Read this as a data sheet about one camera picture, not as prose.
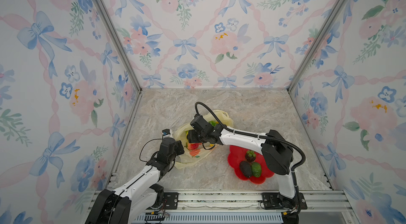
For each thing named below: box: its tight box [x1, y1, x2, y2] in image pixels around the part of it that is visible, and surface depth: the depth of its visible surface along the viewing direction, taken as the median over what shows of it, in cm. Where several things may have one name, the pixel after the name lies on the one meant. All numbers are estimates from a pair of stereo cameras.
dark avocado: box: [239, 160, 253, 179], surface depth 81 cm
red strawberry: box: [187, 142, 200, 151], surface depth 90 cm
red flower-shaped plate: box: [227, 145, 275, 185], surface depth 83 cm
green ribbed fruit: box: [251, 161, 262, 178], surface depth 80 cm
